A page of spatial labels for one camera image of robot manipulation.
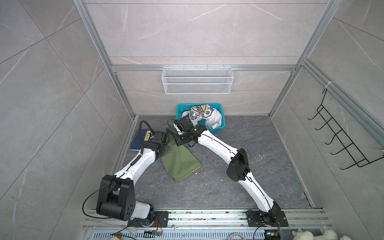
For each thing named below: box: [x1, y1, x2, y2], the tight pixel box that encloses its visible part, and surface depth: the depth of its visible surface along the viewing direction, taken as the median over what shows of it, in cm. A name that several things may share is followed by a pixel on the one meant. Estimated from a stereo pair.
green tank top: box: [160, 126, 201, 184], surface depth 91 cm
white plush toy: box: [292, 228, 353, 240], surface depth 64 cm
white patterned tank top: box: [182, 104, 222, 129], surface depth 109 cm
